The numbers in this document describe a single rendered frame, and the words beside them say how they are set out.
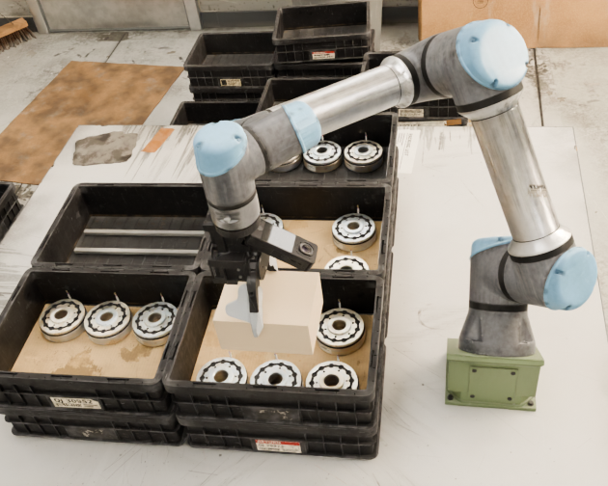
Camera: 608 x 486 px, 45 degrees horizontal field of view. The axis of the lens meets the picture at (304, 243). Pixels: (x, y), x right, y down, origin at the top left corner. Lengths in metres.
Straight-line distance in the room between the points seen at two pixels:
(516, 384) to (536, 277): 0.27
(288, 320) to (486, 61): 0.52
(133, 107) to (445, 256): 2.49
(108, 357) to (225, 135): 0.74
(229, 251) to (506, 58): 0.54
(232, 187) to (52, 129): 3.05
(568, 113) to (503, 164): 2.38
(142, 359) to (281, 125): 0.71
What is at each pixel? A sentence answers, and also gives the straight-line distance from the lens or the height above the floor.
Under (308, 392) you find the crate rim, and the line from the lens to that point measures 1.35.
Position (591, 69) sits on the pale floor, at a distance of 4.03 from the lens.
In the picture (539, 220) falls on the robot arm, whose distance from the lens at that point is 1.35.
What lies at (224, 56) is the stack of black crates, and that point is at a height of 0.38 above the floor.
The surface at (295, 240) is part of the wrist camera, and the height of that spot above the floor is 1.25.
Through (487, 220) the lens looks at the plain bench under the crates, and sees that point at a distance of 2.00.
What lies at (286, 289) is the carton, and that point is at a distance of 1.25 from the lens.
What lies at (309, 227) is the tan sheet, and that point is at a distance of 1.80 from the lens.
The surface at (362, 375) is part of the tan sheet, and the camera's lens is 1.49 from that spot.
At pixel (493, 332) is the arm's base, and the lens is 1.48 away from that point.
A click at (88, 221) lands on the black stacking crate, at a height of 0.83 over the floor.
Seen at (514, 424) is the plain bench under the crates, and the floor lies 0.70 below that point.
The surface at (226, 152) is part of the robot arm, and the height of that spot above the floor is 1.45.
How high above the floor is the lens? 2.03
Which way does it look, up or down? 43 degrees down
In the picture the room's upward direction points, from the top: 9 degrees counter-clockwise
